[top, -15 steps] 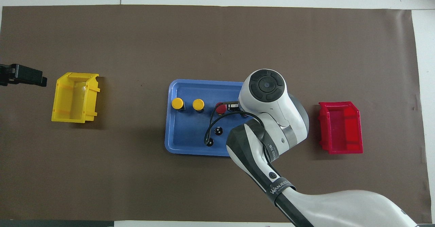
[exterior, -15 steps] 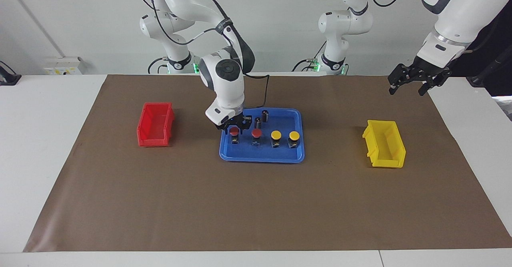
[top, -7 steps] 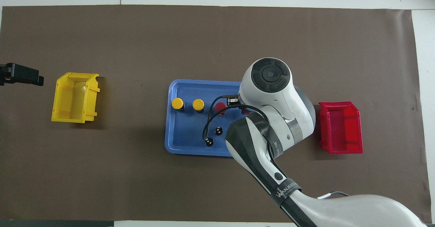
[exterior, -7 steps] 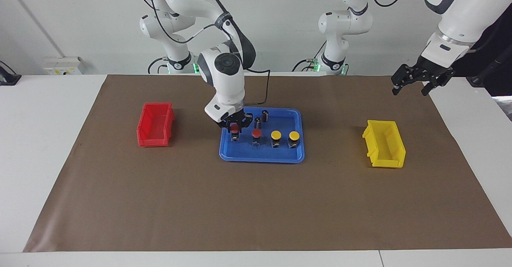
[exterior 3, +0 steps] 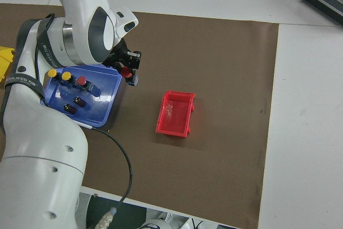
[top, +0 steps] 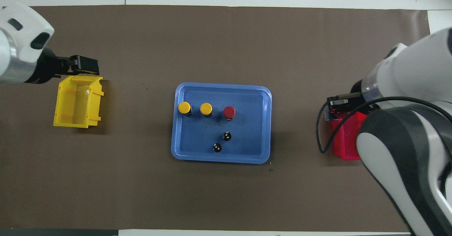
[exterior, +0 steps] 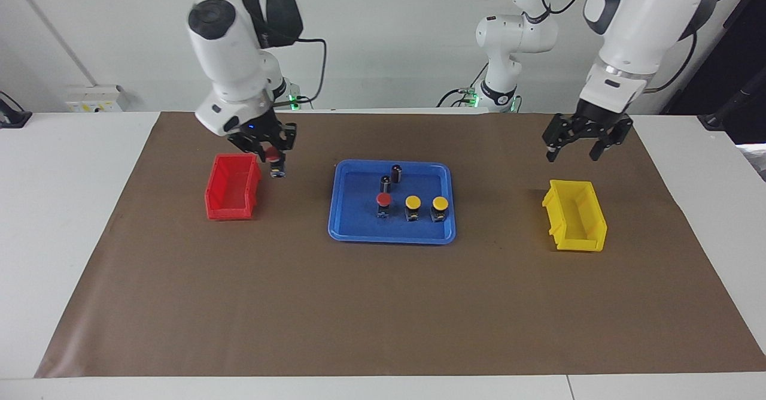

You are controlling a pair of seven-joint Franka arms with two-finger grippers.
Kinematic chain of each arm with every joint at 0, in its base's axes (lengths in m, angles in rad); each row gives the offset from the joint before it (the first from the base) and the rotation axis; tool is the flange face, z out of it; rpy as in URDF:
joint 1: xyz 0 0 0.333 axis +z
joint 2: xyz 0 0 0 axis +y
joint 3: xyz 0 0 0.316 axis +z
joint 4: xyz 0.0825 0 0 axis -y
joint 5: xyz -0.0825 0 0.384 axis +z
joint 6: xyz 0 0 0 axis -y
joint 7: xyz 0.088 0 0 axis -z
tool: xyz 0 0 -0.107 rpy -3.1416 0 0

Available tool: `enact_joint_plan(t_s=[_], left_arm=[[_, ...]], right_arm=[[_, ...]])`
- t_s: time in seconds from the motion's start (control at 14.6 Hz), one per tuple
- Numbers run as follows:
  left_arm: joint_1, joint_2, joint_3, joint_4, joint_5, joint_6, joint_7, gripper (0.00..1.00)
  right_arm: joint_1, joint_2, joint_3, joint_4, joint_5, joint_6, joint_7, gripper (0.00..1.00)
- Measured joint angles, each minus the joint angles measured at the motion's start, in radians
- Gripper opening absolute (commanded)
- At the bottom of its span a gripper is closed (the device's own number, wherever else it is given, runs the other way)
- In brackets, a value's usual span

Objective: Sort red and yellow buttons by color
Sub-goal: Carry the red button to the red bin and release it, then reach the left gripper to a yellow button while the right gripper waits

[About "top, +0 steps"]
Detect blue plastic tray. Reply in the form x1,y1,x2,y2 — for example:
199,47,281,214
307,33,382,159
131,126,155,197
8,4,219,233
171,82,272,164

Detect yellow plastic bin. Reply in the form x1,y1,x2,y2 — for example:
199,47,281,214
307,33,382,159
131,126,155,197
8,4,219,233
53,75,105,129

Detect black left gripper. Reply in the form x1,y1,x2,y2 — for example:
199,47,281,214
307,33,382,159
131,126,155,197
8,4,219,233
25,48,100,85

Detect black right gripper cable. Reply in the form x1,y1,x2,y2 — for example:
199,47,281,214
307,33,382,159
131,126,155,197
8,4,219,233
316,96,452,155

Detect brown table mat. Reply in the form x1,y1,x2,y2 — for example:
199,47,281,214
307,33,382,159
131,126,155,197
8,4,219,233
0,5,431,231

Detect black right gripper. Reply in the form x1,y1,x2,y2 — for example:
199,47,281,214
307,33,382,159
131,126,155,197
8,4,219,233
328,80,368,111

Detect red plastic bin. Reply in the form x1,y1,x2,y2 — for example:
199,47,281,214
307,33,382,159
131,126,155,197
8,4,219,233
329,111,369,161

